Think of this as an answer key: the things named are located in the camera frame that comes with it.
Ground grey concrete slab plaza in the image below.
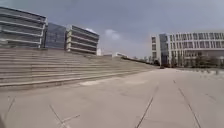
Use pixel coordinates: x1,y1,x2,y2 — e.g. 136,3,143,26
0,67,224,128

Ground row of small trees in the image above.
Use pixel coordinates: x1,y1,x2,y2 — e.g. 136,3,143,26
169,54,224,69

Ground dark glass building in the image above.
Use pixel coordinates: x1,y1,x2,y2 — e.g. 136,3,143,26
42,22,68,51

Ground wide concrete steps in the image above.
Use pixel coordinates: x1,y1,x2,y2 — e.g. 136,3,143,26
0,47,158,90

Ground grey banded building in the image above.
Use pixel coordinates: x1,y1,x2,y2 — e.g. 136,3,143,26
65,24,101,56
0,5,48,50

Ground white building with many windows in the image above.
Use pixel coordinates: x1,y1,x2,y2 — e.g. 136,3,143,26
150,30,224,68

